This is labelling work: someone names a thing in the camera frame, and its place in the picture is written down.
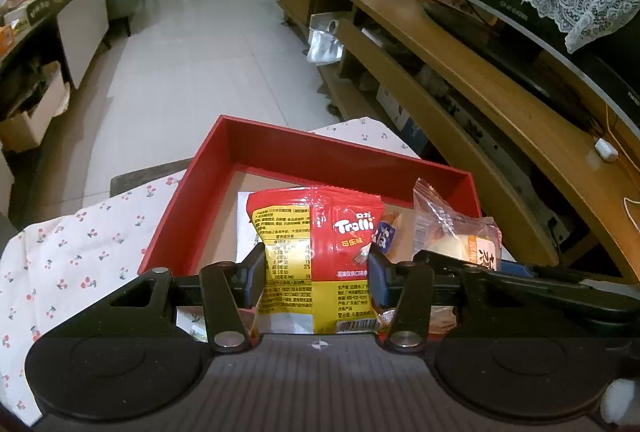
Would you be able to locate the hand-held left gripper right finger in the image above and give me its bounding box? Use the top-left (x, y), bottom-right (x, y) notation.
top-left (367, 246), bottom-right (531, 354)

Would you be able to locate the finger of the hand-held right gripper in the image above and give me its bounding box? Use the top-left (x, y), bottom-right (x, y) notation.
top-left (414, 250), bottom-right (533, 279)

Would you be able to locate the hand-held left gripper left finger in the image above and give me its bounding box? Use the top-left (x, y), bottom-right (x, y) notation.
top-left (109, 242), bottom-right (267, 354)

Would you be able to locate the clear bread packet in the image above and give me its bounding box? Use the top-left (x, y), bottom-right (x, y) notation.
top-left (387, 178), bottom-right (502, 274)

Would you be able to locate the red and yellow gummy packet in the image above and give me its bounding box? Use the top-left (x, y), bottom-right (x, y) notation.
top-left (246, 186), bottom-right (388, 334)

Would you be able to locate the red cardboard box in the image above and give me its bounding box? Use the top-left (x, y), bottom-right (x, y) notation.
top-left (137, 114), bottom-right (483, 343)

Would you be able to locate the blue and white snack packet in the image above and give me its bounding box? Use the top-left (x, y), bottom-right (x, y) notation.
top-left (377, 220), bottom-right (402, 259)

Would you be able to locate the white power adapter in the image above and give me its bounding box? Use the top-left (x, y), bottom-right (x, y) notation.
top-left (593, 137), bottom-right (619, 161)

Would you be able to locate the white and blue box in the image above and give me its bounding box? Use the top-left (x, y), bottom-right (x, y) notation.
top-left (375, 83), bottom-right (428, 155)

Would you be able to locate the white cherry print cloth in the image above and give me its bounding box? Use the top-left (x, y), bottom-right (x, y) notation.
top-left (0, 118), bottom-right (421, 428)

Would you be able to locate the wooden television stand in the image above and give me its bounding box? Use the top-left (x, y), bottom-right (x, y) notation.
top-left (277, 0), bottom-right (640, 284)

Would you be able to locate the black television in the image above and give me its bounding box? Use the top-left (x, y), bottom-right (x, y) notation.
top-left (419, 0), bottom-right (640, 148)

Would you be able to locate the silver foil bag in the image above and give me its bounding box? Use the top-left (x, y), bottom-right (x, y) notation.
top-left (306, 13), bottom-right (347, 66)

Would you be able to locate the white cardboard box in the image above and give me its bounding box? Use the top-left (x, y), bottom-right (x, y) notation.
top-left (0, 61), bottom-right (72, 154)

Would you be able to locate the white cabinet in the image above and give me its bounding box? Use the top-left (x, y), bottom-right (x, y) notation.
top-left (54, 0), bottom-right (112, 91)

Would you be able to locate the white cable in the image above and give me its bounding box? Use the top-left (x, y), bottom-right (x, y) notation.
top-left (604, 101), bottom-right (640, 234)

